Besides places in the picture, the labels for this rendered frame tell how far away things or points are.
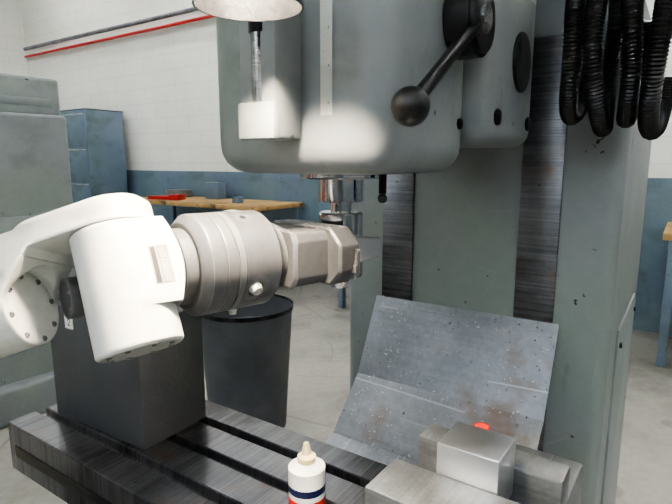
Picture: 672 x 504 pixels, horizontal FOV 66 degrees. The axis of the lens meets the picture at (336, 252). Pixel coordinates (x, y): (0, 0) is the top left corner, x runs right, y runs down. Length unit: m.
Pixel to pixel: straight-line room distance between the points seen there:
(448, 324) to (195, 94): 6.36
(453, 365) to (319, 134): 0.54
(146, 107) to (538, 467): 7.50
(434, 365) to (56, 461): 0.59
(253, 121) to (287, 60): 0.06
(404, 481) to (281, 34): 0.41
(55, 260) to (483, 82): 0.45
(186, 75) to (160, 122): 0.79
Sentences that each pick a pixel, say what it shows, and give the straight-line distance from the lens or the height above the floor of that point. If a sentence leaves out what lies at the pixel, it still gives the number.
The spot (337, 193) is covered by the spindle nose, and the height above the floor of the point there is 1.29.
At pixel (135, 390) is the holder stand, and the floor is 1.01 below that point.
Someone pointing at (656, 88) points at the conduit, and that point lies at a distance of 0.66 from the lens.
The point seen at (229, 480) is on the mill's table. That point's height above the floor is 0.92.
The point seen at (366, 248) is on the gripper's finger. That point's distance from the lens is 0.54.
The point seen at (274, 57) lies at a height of 1.40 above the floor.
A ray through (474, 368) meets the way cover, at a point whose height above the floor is 0.99.
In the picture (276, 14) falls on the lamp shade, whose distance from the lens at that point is 0.41.
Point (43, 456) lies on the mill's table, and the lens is 0.94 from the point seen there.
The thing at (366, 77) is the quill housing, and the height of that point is 1.39.
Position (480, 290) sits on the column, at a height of 1.11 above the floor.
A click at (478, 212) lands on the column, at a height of 1.24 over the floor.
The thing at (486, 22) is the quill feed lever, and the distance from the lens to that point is 0.55.
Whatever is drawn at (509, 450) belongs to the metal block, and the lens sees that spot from 0.55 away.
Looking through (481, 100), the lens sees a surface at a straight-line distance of 0.60.
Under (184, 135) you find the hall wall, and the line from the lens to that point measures 7.22.
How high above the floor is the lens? 1.32
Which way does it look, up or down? 10 degrees down
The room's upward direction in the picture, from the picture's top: straight up
